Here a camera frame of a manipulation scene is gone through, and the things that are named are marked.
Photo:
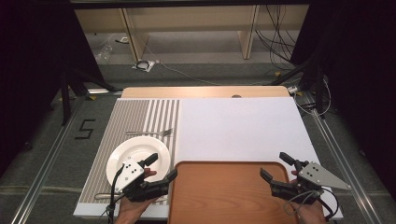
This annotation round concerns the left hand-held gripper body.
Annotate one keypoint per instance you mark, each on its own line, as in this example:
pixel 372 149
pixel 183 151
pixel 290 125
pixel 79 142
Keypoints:
pixel 130 174

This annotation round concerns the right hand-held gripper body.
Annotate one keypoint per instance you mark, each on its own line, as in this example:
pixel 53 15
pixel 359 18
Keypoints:
pixel 317 175

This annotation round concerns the white plate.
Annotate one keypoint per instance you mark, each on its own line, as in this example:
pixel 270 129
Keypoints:
pixel 137 149

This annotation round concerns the silver fork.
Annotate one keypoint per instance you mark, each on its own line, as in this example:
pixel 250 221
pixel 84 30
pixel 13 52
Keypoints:
pixel 146 133

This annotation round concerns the wooden tray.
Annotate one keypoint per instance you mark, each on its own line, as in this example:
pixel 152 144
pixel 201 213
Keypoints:
pixel 218 193

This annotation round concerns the person's left hand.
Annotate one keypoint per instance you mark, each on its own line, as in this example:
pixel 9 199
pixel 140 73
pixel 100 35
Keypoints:
pixel 130 213

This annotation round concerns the person's right hand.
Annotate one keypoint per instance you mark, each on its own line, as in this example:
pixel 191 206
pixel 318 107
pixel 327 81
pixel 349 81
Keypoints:
pixel 311 214

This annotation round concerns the striped placemat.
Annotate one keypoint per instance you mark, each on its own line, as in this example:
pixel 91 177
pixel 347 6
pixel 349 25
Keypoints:
pixel 124 118

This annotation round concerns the white board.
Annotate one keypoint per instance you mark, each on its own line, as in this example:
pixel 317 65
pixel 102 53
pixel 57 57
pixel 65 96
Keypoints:
pixel 239 127

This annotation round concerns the white plug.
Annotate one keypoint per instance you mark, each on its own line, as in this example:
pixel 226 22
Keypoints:
pixel 293 90

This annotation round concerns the black metal stand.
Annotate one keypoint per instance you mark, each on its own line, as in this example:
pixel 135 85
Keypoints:
pixel 319 90
pixel 65 99

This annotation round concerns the clear plastic bag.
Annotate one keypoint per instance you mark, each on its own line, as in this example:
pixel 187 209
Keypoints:
pixel 104 54

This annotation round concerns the black curtain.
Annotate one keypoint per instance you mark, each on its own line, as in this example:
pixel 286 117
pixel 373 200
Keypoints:
pixel 364 62
pixel 31 62

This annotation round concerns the light wooden shelf unit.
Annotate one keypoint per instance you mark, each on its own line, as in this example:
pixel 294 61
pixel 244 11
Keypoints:
pixel 193 20

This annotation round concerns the metal floor rail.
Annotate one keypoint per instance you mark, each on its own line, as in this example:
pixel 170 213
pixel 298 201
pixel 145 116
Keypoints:
pixel 47 161
pixel 348 174

